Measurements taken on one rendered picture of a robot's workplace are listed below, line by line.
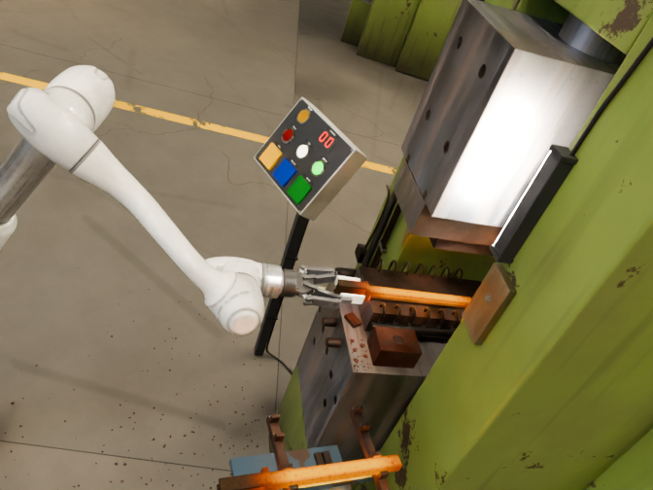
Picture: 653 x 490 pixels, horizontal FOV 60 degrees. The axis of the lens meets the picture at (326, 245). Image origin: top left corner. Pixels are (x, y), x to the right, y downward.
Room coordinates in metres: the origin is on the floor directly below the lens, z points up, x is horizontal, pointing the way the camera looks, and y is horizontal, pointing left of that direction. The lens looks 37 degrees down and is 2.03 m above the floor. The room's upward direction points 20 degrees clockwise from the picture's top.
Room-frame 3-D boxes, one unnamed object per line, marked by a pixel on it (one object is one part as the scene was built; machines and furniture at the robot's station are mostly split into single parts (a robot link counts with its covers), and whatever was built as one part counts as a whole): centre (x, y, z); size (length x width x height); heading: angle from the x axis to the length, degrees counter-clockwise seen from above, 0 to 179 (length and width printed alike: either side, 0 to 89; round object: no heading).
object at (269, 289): (1.13, 0.11, 1.00); 0.09 x 0.06 x 0.09; 21
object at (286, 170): (1.66, 0.22, 1.01); 0.07 x 0.05 x 0.07; 46
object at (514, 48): (1.29, -0.36, 1.56); 0.42 x 0.39 x 0.40; 111
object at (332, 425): (1.28, -0.37, 0.69); 0.56 x 0.38 x 0.45; 111
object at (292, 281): (1.16, 0.04, 1.00); 0.09 x 0.08 x 0.07; 111
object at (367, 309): (1.33, -0.34, 0.96); 0.42 x 0.20 x 0.09; 111
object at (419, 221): (1.33, -0.34, 1.32); 0.42 x 0.20 x 0.10; 111
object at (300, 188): (1.59, 0.15, 1.01); 0.07 x 0.05 x 0.07; 46
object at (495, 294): (1.01, -0.38, 1.27); 0.09 x 0.02 x 0.17; 21
